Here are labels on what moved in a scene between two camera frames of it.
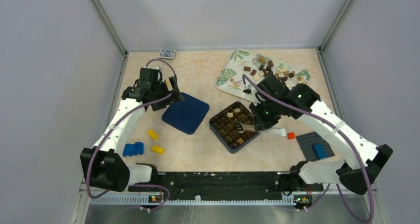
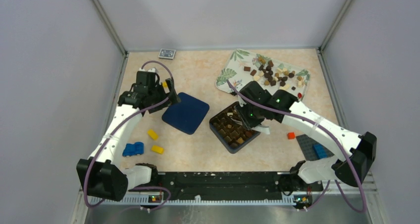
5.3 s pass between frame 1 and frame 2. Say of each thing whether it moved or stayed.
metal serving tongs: moved
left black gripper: stayed
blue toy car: stayed
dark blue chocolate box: stayed
